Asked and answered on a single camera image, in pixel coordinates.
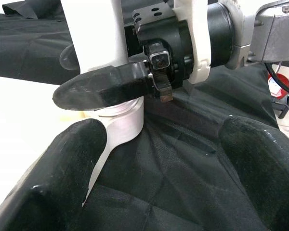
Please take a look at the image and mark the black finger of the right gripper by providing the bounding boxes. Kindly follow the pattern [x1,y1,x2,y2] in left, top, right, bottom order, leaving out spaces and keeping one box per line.
[52,61,158,112]
[59,44,80,71]

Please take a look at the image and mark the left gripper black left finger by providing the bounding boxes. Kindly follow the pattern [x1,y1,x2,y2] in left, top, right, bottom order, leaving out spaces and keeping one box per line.
[0,118,108,231]

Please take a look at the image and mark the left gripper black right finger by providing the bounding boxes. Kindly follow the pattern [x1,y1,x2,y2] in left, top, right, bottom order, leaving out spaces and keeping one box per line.
[220,115,289,231]

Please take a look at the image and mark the white plastic table leg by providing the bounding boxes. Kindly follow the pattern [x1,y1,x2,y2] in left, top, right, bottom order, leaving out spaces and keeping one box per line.
[60,0,145,118]

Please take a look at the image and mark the black table cloth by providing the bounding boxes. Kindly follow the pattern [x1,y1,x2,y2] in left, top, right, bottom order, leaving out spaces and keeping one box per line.
[0,0,289,231]

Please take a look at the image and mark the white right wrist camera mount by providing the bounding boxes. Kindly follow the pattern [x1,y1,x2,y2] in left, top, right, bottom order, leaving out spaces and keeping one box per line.
[172,0,211,84]

